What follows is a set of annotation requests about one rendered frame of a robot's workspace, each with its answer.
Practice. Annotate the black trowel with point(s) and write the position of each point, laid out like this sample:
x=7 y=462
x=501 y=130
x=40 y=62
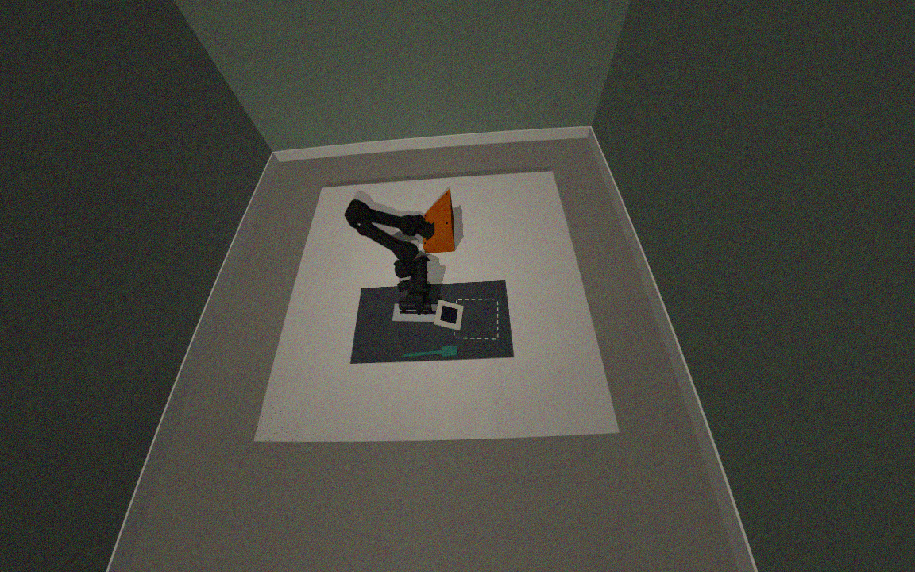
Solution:
x=405 y=311

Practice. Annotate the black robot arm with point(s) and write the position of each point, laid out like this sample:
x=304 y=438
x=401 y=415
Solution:
x=359 y=213

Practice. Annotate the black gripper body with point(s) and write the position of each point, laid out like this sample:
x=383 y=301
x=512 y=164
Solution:
x=417 y=293

